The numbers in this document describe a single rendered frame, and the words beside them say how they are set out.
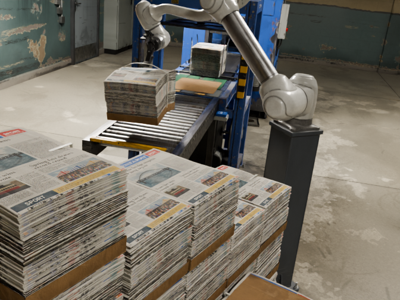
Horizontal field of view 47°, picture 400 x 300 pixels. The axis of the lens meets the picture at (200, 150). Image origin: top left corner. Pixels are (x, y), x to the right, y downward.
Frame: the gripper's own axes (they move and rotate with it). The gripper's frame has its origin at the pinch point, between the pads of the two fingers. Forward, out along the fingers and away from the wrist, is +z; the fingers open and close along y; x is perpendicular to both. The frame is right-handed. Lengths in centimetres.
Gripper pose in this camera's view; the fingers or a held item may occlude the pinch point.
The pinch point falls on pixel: (143, 51)
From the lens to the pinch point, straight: 255.5
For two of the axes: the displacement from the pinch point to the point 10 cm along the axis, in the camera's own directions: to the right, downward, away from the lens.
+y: -0.4, 9.1, 4.2
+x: -9.8, -1.2, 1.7
